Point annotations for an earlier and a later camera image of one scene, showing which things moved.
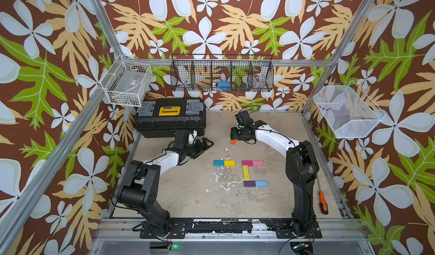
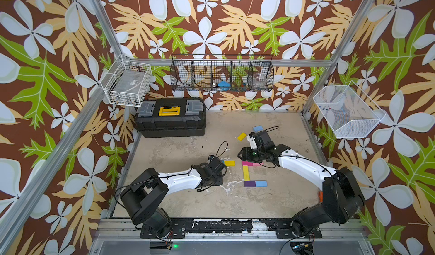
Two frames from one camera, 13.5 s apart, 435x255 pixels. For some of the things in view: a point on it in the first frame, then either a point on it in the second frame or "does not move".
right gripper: [233, 134] to [245, 154]
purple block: [249, 183] does not move
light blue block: [261, 183] does not move
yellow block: [229, 163] does not move
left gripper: [200, 149] to [220, 182]
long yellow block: [246, 173] does not move
